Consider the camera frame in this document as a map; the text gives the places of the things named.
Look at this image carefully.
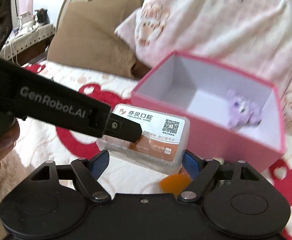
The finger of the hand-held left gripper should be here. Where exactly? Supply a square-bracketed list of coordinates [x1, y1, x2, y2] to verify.
[103, 113, 143, 143]

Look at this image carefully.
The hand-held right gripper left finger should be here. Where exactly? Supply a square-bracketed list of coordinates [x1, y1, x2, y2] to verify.
[30, 150, 111, 203]

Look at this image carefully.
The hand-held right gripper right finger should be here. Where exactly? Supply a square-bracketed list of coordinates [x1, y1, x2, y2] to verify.
[178, 150, 261, 203]

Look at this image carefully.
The pink cardboard box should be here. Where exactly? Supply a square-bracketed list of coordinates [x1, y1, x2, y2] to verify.
[131, 51, 286, 173]

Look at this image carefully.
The clear dental floss box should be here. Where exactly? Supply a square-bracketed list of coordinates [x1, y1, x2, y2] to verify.
[96, 103, 190, 175]

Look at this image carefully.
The person's left hand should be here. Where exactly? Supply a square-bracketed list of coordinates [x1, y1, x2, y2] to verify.
[0, 119, 20, 187]

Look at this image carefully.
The red bear printed bed sheet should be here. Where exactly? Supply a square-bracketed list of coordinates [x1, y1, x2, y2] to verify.
[0, 59, 292, 240]

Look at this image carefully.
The nightstand with lace cloth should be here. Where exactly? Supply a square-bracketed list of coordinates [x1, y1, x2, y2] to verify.
[0, 24, 56, 55]

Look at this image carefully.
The brown pillow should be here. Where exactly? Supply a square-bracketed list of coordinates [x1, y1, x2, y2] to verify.
[47, 1, 151, 78]

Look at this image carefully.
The purple plush toy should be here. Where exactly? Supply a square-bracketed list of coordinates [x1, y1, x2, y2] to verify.
[226, 89, 262, 130]

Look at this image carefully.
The black white plush cat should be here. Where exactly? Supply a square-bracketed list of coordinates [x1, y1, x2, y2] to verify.
[34, 8, 50, 27]

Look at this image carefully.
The beige fluffy cloth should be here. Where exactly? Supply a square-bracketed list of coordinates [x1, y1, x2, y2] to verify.
[0, 152, 37, 240]

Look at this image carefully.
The white pink printed blanket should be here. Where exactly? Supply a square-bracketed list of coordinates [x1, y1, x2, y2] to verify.
[115, 0, 292, 135]

